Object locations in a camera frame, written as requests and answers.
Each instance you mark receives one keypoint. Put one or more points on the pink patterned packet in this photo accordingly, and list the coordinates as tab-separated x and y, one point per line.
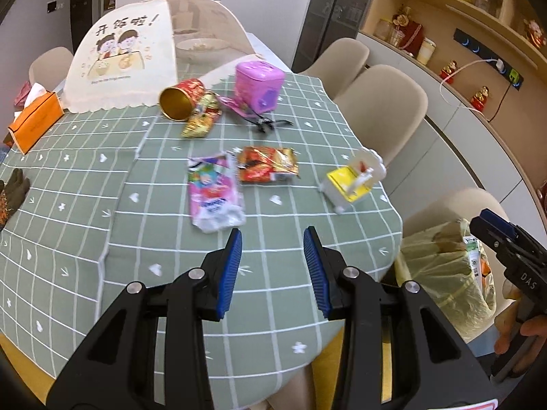
21	94

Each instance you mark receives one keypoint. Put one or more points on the black hair clip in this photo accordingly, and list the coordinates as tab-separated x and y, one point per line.
265	121

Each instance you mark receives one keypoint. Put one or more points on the wooden wall shelf unit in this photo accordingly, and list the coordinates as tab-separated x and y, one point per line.
444	30

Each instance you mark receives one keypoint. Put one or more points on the brown patterned glove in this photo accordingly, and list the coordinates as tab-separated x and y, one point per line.
13	200

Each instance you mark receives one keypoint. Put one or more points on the red gift bag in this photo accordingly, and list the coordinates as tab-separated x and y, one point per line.
413	36

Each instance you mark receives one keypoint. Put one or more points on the red gold snack packet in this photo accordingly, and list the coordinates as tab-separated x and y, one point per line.
267	164

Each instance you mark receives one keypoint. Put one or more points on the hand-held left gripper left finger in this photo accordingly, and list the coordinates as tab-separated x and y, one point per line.
230	273

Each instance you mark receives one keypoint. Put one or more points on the black wall switch panel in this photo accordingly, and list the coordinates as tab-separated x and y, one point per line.
52	6

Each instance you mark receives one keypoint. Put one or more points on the cream yellow cup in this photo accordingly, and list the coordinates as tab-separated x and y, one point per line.
426	51

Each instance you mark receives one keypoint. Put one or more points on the purple toy bin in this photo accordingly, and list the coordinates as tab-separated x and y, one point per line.
258	85

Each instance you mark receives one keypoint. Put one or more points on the pink white snack wrapper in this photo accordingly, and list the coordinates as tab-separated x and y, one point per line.
213	192

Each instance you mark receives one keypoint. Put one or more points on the white yellow desktop bin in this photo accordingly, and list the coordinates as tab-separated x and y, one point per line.
348	183

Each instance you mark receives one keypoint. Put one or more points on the cartoon print mesh food cover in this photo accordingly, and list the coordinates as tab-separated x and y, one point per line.
119	59

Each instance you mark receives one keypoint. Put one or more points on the purple pink wrapper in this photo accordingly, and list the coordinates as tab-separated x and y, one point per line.
233	104

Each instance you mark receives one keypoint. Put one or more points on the gold red candy wrapper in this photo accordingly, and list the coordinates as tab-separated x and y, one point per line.
203	117

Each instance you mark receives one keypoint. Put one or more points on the green plug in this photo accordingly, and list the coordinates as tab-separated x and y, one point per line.
516	79

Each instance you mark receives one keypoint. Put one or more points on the orange tissue box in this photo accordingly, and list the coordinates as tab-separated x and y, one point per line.
36	119

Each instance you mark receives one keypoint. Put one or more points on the large green checked tablecloth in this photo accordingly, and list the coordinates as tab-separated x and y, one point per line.
277	222

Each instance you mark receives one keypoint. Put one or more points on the white low cabinet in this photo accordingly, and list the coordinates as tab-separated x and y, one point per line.
448	145

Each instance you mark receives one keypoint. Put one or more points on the red gold can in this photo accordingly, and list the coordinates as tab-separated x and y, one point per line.
179	98

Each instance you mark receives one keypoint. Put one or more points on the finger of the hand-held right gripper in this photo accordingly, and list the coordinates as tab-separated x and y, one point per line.
500	222
487	239

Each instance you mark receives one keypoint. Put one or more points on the black power strip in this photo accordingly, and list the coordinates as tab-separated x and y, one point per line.
478	47

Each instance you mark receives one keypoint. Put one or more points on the person's right hand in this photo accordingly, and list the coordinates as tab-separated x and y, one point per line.
504	329

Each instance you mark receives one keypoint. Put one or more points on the small green checked tablecloth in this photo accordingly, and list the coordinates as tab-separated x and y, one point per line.
51	243

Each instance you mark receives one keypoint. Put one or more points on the red doll figurine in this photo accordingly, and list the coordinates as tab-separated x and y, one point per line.
449	70
480	99

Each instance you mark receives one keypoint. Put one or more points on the yellow trash bag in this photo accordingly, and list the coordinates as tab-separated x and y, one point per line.
440	290

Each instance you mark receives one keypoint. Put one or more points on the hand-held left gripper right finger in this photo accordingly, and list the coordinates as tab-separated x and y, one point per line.
318	273

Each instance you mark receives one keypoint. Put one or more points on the dark glass door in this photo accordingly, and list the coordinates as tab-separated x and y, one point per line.
333	0

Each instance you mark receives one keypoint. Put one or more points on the white green paper carton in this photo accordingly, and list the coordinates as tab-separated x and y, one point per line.
473	256

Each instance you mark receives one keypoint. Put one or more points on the large yellow cushion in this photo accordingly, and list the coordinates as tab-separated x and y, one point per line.
327	352

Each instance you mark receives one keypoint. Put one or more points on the golden flower ornament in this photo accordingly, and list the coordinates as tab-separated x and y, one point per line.
401	18

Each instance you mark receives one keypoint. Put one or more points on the red fortune god figurine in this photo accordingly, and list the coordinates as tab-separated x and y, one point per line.
536	34

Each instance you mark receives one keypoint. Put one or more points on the beige dining chair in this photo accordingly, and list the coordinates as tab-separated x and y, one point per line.
453	205
337	57
384	106
49	64

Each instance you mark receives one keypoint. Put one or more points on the white charger plug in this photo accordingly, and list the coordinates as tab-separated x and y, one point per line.
501	65

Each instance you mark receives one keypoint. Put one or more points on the glass jar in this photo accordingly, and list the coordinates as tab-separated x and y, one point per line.
383	30

